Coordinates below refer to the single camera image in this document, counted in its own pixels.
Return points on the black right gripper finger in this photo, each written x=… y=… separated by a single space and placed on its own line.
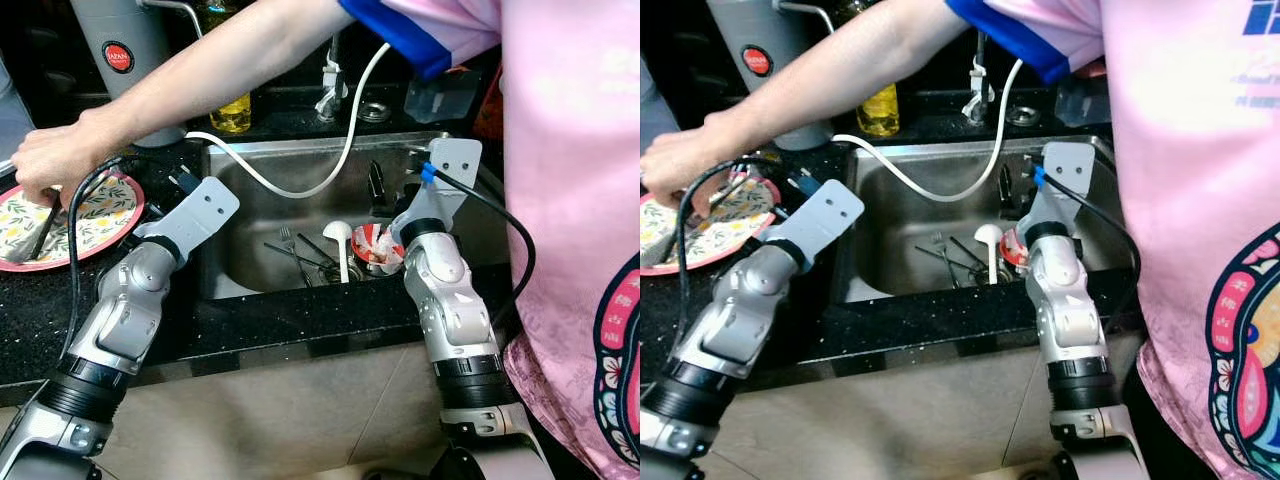
x=1008 y=190
x=378 y=190

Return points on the dark metal utensil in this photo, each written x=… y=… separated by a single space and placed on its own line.
x=42 y=235
x=668 y=248

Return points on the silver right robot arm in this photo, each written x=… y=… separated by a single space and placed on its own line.
x=450 y=310
x=1065 y=310

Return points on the person's left forearm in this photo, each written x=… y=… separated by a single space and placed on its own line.
x=230 y=65
x=860 y=65

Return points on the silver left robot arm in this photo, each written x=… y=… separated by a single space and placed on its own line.
x=735 y=320
x=125 y=310

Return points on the person's left hand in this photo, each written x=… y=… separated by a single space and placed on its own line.
x=690 y=160
x=60 y=155

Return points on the white ladle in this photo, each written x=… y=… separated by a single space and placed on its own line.
x=989 y=236
x=338 y=233

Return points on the translucent plastic container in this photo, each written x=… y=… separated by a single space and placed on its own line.
x=440 y=98
x=1080 y=100

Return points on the metal fork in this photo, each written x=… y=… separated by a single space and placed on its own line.
x=290 y=240
x=940 y=245

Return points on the chrome faucet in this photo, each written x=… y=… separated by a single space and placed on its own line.
x=978 y=95
x=330 y=95

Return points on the stainless steel sink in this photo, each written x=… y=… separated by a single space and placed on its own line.
x=260 y=240
x=900 y=245

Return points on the yellow dish soap bottle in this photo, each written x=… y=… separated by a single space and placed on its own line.
x=232 y=115
x=880 y=110

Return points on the person torso pink shirt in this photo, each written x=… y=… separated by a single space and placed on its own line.
x=1190 y=180
x=570 y=150

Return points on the grey tumbler with red logo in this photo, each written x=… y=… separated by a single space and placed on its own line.
x=115 y=45
x=755 y=50

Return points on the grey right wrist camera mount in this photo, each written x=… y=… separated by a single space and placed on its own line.
x=450 y=175
x=1068 y=175

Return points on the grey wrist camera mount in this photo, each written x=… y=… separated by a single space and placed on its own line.
x=820 y=220
x=195 y=215
x=1068 y=175
x=450 y=175

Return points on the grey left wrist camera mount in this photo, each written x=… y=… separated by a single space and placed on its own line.
x=195 y=215
x=820 y=220

